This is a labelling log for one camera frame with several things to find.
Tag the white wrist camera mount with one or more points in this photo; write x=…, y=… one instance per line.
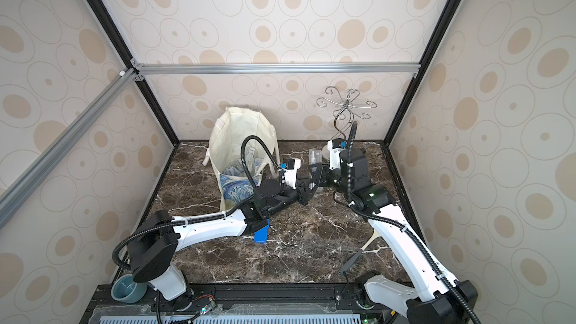
x=335, y=147
x=289, y=169

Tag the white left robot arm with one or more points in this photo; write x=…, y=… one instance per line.
x=148, y=253

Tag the chrome jewelry stand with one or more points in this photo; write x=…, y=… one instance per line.
x=345, y=111

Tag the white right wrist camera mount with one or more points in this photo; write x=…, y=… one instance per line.
x=335, y=147

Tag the aluminium frame rail back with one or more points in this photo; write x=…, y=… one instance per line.
x=282, y=68

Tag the black corner frame post right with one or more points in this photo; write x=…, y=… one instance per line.
x=446, y=16

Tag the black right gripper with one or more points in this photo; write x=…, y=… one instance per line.
x=332, y=175

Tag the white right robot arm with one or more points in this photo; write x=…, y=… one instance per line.
x=435, y=295

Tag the black corner frame post left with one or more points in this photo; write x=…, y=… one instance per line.
x=115, y=37

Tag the white spatula black handle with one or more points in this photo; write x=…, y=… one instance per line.
x=348, y=264

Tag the black corner frame post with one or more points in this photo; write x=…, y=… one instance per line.
x=446, y=16
x=115, y=37

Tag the aluminium frame rail left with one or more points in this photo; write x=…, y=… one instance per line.
x=26, y=184

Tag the clear slim case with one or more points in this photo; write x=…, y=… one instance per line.
x=315, y=157

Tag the grey green bowl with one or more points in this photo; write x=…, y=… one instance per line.
x=126, y=290

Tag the blue compass case front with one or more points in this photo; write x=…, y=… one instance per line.
x=261, y=236

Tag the Starry Night canvas tote bag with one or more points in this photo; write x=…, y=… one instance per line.
x=242, y=145

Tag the aluminium frame rail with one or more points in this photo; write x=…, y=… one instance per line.
x=282, y=68
x=26, y=184

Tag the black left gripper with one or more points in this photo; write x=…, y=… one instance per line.
x=302, y=190

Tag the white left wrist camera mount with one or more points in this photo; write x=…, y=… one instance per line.
x=289, y=169

